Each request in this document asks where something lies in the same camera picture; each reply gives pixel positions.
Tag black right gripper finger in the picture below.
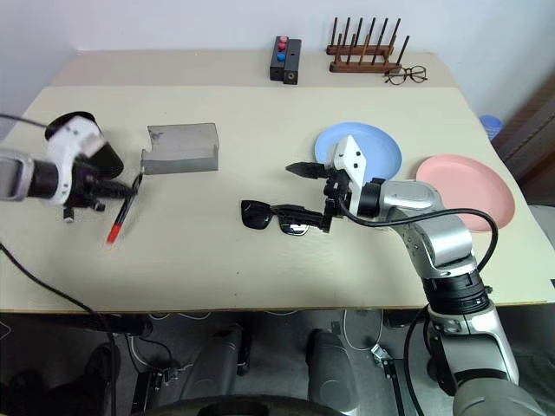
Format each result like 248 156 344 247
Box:
284 161 333 180
270 205 326 225

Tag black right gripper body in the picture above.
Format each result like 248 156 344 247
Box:
320 166 353 235

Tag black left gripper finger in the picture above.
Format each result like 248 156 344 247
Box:
95 187 138 201
95 175 142 192

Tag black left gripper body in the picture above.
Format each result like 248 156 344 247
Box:
63 160 108 223

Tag black marker with red cap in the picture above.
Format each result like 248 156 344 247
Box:
105 172 145 249

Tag black sunglasses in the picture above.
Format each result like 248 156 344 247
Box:
240 198 314 237

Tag grey glasses case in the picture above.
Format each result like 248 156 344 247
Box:
140 122 220 176

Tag pink plate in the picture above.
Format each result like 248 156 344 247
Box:
415 154 517 233

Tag black cup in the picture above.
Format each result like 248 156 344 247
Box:
44 111 125 179

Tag blue plate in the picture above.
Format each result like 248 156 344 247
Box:
314 121 403 184

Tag black box with buttons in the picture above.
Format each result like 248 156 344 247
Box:
269 36 291 82

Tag plain black box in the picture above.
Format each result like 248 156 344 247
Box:
282 38 303 86

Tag wooden peg dish rack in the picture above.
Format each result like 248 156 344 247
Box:
325 16 411 75

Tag dark thin-framed eyeglasses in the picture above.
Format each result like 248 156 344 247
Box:
383 65 429 87

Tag dark rounded leg shape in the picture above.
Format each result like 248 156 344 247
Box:
305 328 362 415
184 325 253 406

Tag blue bottle cap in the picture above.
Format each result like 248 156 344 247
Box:
478 114 505 140

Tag metal clamp with black bar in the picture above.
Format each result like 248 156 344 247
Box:
369 343 420 416

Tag black shoe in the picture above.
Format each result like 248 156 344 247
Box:
0 341 119 416

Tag brown wooden furniture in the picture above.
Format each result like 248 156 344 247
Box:
493 71 555 207

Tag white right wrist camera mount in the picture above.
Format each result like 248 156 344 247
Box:
324 134 369 218

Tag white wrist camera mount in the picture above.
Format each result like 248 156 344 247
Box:
324 134 369 218
44 115 108 205

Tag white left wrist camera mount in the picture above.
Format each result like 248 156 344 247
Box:
44 115 108 205

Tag white looped cable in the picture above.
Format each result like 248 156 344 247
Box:
341 308 386 353

